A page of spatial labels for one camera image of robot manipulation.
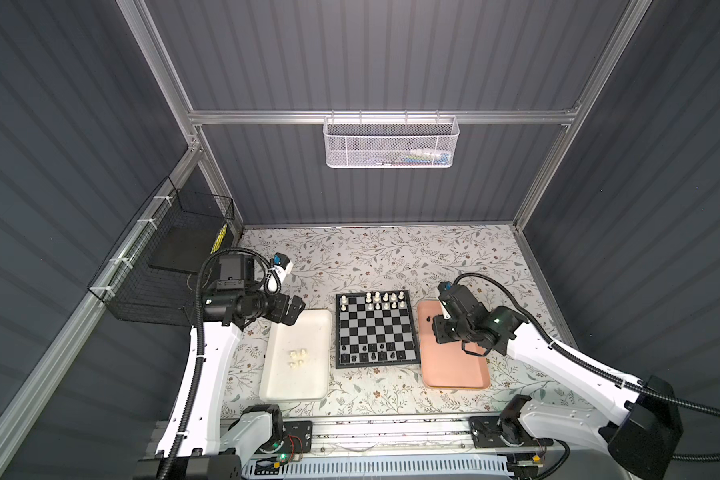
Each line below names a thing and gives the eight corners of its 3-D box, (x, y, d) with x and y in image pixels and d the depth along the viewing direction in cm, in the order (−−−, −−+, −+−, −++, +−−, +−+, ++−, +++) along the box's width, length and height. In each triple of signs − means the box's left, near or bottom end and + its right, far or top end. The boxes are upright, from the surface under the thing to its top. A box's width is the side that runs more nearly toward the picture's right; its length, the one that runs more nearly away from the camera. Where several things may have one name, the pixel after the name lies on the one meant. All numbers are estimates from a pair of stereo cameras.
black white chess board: (332, 367, 87) (331, 363, 84) (337, 296, 102) (336, 291, 100) (418, 367, 87) (419, 363, 84) (410, 296, 102) (411, 291, 100)
